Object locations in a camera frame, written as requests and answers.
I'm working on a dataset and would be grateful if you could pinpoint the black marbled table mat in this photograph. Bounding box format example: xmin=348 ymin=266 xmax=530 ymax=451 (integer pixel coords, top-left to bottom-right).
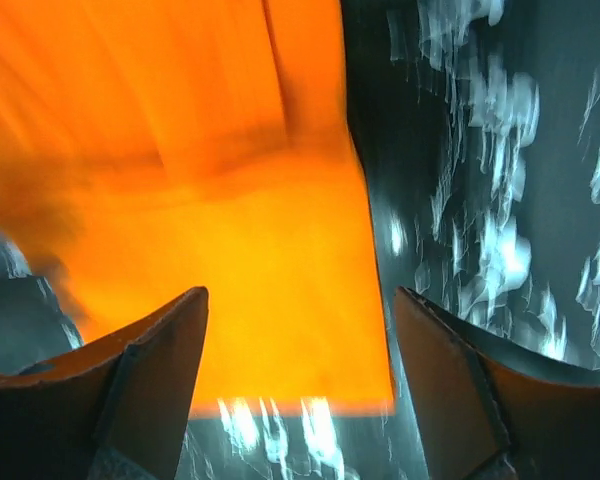
xmin=0 ymin=1 xmax=600 ymax=479

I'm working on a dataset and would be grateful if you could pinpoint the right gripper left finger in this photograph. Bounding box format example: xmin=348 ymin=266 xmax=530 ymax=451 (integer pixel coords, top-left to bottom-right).
xmin=0 ymin=287 xmax=209 ymax=479

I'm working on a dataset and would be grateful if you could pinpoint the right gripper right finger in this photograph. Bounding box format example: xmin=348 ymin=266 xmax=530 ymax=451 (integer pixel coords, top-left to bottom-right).
xmin=394 ymin=288 xmax=600 ymax=479

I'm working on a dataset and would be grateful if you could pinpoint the orange t shirt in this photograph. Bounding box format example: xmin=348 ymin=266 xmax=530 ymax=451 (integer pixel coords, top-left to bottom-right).
xmin=0 ymin=1 xmax=394 ymax=414

